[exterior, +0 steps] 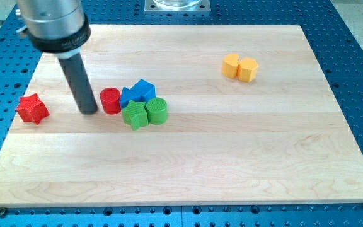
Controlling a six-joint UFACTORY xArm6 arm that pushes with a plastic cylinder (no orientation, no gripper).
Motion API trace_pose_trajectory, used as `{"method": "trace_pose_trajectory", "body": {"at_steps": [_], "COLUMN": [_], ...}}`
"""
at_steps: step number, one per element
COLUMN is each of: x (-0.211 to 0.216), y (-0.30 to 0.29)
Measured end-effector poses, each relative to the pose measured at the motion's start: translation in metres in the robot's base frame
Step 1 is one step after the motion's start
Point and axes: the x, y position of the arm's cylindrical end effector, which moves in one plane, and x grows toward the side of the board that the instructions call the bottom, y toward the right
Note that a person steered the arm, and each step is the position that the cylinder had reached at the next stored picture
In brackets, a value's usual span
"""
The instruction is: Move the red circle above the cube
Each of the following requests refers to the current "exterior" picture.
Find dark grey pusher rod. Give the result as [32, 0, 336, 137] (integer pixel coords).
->
[59, 54, 98, 115]

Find red cylinder block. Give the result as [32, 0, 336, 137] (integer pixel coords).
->
[100, 88, 121, 115]

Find blue cube block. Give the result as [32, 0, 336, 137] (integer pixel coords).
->
[131, 79, 156, 102]

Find red star block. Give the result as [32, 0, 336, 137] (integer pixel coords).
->
[16, 93, 50, 125]

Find green star block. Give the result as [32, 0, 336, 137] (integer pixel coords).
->
[122, 100, 149, 131]

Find green cylinder block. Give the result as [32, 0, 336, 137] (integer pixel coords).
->
[146, 97, 168, 125]

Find light wooden board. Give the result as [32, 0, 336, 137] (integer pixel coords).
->
[0, 25, 363, 207]

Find yellow heart block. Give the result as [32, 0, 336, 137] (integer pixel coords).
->
[221, 54, 239, 79]

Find yellow hexagon block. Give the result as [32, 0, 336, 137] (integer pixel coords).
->
[237, 57, 259, 83]

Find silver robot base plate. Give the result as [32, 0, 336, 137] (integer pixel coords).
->
[144, 0, 211, 15]

